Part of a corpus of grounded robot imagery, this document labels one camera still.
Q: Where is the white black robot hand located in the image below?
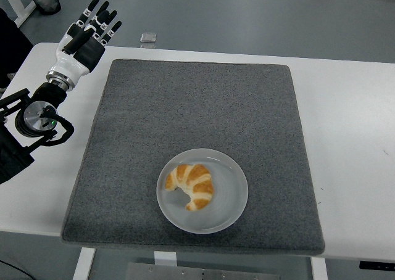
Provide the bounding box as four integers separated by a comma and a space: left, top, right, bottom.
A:
46, 0, 123, 76

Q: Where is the golden croissant bread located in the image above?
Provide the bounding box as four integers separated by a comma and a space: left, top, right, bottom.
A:
164, 163, 215, 212

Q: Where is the pale grey round plate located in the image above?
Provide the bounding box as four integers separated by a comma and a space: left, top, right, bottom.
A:
156, 148, 249, 234

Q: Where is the grey metal plate with screws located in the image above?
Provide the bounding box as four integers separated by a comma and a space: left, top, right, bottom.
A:
125, 262, 243, 280

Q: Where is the grey felt table mat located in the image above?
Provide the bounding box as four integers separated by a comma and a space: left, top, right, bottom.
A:
60, 59, 326, 257

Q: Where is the white table leg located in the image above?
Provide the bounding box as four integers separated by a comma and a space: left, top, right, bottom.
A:
310, 257, 328, 280
72, 248, 96, 280

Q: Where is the black table control panel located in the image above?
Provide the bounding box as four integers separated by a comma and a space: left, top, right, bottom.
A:
359, 260, 395, 270

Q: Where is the white desk leg frame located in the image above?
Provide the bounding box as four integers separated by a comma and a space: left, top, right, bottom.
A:
0, 0, 36, 28

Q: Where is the black floor cable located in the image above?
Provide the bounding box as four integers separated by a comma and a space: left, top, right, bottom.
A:
0, 257, 31, 280

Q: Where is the white table bracket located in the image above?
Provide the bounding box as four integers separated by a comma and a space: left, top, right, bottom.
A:
153, 251, 177, 265

